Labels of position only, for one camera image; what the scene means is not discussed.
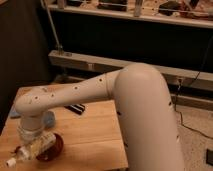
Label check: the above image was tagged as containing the grey metal beam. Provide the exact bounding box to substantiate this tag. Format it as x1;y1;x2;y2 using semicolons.
49;50;213;91

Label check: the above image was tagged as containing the black cable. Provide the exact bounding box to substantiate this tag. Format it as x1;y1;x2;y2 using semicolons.
173;33;213;141

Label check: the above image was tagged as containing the blue cup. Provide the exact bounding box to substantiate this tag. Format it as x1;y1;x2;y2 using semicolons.
43;111;55;129

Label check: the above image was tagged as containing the black box on floor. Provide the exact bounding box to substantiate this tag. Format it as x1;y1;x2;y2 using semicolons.
206;149;213;166

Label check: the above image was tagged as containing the white plastic bottle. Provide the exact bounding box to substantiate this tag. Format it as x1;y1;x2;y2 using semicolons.
6;132;56;167

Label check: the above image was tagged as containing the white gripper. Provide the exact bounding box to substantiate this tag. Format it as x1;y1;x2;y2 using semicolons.
18;115;44;144

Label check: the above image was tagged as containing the red ceramic bowl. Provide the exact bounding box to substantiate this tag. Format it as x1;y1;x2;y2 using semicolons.
36;133;64;162

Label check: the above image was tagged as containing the dark red chili pepper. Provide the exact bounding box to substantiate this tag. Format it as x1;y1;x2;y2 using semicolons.
11;146;21;155

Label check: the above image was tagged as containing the blue sponge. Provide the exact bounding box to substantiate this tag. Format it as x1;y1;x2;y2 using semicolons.
9;109;20;119

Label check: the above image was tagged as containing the metal pole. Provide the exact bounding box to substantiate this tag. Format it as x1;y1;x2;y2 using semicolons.
42;0;63;54

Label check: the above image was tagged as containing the black rectangular box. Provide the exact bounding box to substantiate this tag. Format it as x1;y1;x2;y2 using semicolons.
66;104;85;115

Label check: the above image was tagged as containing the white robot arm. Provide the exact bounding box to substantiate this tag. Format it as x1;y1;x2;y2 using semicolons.
15;63;185;171

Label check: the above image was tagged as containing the wooden shelf with clutter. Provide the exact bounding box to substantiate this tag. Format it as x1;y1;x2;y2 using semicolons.
40;0;213;29

